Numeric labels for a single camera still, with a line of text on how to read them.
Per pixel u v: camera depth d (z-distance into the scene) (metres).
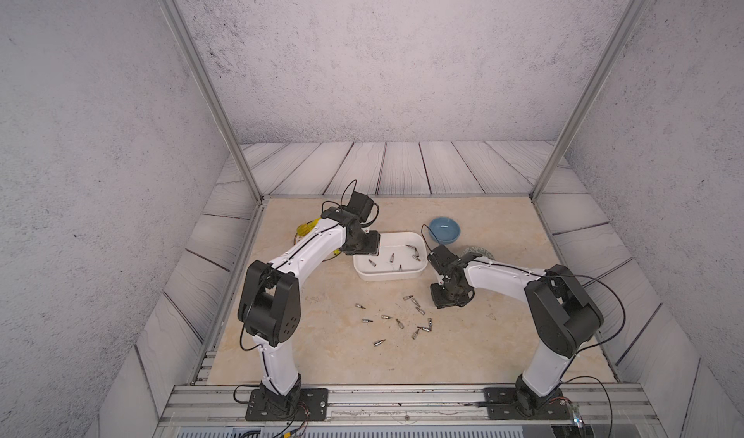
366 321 0.87
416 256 1.02
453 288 0.70
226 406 0.75
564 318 0.47
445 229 1.08
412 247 1.03
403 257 1.02
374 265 0.99
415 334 0.85
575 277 0.50
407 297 0.93
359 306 0.91
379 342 0.83
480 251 0.99
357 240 0.76
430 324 0.87
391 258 1.02
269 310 0.48
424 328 0.86
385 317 0.89
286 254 0.53
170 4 0.73
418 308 0.91
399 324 0.87
